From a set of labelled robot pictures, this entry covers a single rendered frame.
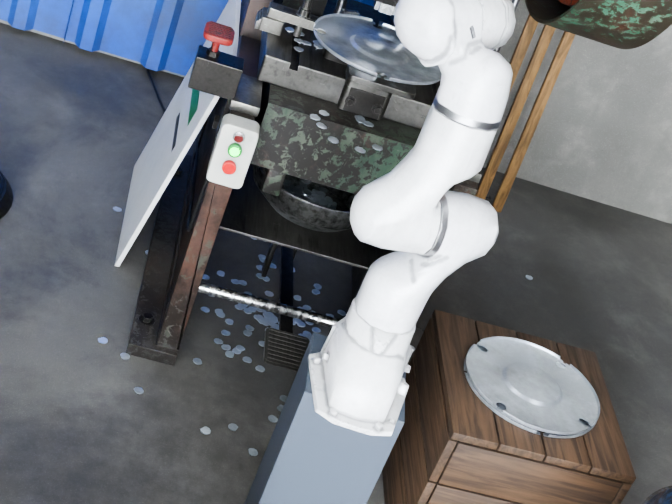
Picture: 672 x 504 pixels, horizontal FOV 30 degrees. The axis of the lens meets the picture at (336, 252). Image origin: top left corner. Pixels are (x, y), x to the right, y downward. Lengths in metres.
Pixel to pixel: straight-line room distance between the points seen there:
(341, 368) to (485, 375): 0.51
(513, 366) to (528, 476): 0.25
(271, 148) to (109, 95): 1.30
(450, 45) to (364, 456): 0.74
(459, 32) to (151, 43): 2.18
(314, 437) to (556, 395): 0.59
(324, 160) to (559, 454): 0.76
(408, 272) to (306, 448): 0.37
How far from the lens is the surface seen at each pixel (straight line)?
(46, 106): 3.68
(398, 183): 1.97
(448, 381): 2.48
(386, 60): 2.58
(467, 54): 1.92
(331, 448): 2.20
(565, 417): 2.53
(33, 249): 3.06
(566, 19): 2.52
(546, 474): 2.46
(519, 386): 2.54
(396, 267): 2.07
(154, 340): 2.83
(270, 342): 2.71
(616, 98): 4.19
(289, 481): 2.26
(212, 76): 2.52
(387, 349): 2.10
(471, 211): 2.03
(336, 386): 2.09
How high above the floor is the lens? 1.72
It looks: 30 degrees down
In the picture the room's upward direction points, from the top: 22 degrees clockwise
